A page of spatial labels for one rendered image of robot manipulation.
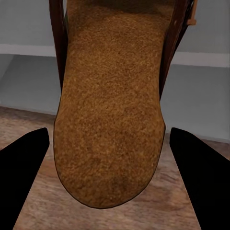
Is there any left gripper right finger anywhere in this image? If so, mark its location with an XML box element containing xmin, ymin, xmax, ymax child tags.
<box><xmin>169</xmin><ymin>127</ymin><xmax>230</xmax><ymax>230</ymax></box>

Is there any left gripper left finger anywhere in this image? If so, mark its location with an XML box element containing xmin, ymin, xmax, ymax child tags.
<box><xmin>0</xmin><ymin>127</ymin><xmax>50</xmax><ymax>230</ymax></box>

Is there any sandal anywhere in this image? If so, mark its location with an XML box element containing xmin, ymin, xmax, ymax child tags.
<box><xmin>49</xmin><ymin>0</ymin><xmax>198</xmax><ymax>209</ymax></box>

